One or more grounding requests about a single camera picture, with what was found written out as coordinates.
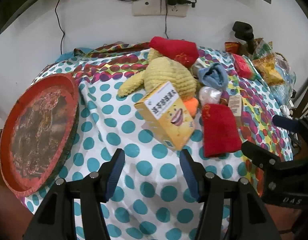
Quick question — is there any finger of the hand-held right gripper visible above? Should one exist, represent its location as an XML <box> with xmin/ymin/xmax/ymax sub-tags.
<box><xmin>272</xmin><ymin>115</ymin><xmax>308</xmax><ymax>140</ymax></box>
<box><xmin>241</xmin><ymin>141</ymin><xmax>282</xmax><ymax>173</ymax></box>

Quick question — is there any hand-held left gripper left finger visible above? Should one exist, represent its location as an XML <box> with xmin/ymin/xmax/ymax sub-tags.
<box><xmin>22</xmin><ymin>148</ymin><xmax>125</xmax><ymax>240</ymax></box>

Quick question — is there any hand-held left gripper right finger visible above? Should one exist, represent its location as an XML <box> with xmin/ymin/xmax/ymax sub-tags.
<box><xmin>179</xmin><ymin>149</ymin><xmax>282</xmax><ymax>240</ymax></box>

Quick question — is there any clear plastic bag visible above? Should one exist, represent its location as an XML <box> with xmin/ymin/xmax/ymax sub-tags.
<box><xmin>198</xmin><ymin>86</ymin><xmax>222</xmax><ymax>105</ymax></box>

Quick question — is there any blue sock bundle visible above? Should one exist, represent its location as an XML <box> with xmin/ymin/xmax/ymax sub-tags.
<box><xmin>196</xmin><ymin>63</ymin><xmax>228</xmax><ymax>90</ymax></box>

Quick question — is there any yellow plush duck toy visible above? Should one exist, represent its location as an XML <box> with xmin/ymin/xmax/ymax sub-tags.
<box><xmin>117</xmin><ymin>49</ymin><xmax>202</xmax><ymax>117</ymax></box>

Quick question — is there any blue plastic bag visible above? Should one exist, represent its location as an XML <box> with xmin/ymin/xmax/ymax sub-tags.
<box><xmin>270</xmin><ymin>65</ymin><xmax>297</xmax><ymax>105</ymax></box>

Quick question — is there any colourful polka dot cloth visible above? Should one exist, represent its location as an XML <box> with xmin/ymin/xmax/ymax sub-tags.
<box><xmin>24</xmin><ymin>41</ymin><xmax>295</xmax><ymax>240</ymax></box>

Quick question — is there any red embroidered sock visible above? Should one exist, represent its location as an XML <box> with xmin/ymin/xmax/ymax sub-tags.
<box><xmin>148</xmin><ymin>36</ymin><xmax>199</xmax><ymax>68</ymax></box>
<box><xmin>201</xmin><ymin>104</ymin><xmax>242</xmax><ymax>158</ymax></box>

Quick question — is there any small tan carton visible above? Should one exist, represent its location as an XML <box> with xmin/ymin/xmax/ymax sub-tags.
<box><xmin>228</xmin><ymin>95</ymin><xmax>243</xmax><ymax>120</ymax></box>

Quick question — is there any clear bag of yellow chips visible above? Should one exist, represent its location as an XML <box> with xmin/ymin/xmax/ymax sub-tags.
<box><xmin>251</xmin><ymin>57</ymin><xmax>286</xmax><ymax>85</ymax></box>

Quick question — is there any yellow smiling face box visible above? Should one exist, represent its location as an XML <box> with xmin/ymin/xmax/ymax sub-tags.
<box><xmin>134</xmin><ymin>81</ymin><xmax>196</xmax><ymax>151</ymax></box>

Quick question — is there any red and green box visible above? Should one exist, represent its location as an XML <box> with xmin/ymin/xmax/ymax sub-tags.
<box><xmin>231</xmin><ymin>54</ymin><xmax>263</xmax><ymax>81</ymax></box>

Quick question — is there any green and white plastic bag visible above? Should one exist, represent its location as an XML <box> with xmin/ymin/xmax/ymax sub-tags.
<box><xmin>253</xmin><ymin>39</ymin><xmax>273</xmax><ymax>58</ymax></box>

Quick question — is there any round red decorated tin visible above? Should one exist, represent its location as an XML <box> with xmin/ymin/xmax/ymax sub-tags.
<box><xmin>0</xmin><ymin>73</ymin><xmax>80</xmax><ymax>200</ymax></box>

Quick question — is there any orange-red snack bag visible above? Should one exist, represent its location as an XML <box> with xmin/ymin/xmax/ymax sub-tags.
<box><xmin>224</xmin><ymin>42</ymin><xmax>241</xmax><ymax>53</ymax></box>

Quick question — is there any black clamp stand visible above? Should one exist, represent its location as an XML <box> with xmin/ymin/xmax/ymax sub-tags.
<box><xmin>232</xmin><ymin>21</ymin><xmax>256</xmax><ymax>55</ymax></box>

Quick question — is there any thin black cable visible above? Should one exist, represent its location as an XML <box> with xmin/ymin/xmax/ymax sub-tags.
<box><xmin>55</xmin><ymin>0</ymin><xmax>67</xmax><ymax>55</ymax></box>

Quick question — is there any black adapter power cable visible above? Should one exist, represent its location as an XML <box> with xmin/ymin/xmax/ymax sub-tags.
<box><xmin>164</xmin><ymin>5</ymin><xmax>169</xmax><ymax>40</ymax></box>

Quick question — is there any white power wall socket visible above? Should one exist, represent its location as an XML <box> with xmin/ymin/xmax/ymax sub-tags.
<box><xmin>160</xmin><ymin>0</ymin><xmax>188</xmax><ymax>18</ymax></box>

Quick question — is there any white coaxial wall plate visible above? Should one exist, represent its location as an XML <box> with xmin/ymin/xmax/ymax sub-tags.
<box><xmin>132</xmin><ymin>0</ymin><xmax>161</xmax><ymax>17</ymax></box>

